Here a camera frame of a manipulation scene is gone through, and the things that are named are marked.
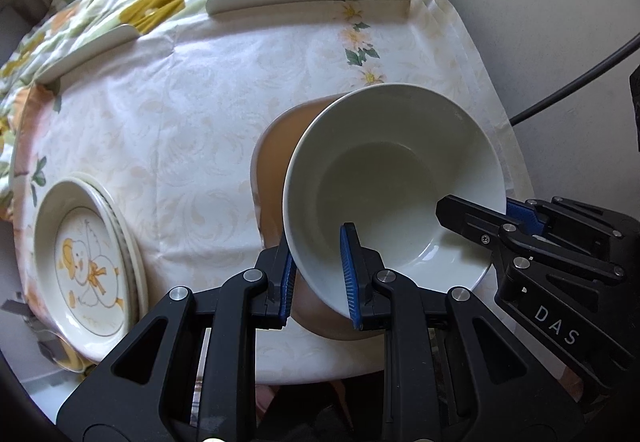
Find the black cable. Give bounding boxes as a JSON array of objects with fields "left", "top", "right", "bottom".
[{"left": 510, "top": 30, "right": 640, "bottom": 125}]

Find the pink dish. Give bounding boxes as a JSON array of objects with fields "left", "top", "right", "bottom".
[{"left": 249, "top": 92, "right": 386, "bottom": 340}]

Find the cream round plate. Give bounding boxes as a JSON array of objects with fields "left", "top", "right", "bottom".
[{"left": 35, "top": 175, "right": 150, "bottom": 365}]

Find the deep white bowl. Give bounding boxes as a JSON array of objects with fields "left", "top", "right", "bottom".
[{"left": 282, "top": 82, "right": 507, "bottom": 318}]

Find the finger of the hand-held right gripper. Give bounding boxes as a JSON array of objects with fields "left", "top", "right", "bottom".
[
  {"left": 436, "top": 195, "right": 640, "bottom": 393},
  {"left": 506, "top": 195, "right": 640, "bottom": 269}
]

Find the cream patterned tablecloth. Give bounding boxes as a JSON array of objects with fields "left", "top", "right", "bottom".
[{"left": 10, "top": 0, "right": 533, "bottom": 385}]

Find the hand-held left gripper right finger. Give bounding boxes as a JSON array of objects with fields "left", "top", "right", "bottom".
[{"left": 339, "top": 223, "right": 586, "bottom": 442}]

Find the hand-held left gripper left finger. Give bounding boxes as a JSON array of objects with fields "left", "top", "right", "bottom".
[{"left": 56, "top": 235, "right": 296, "bottom": 442}]

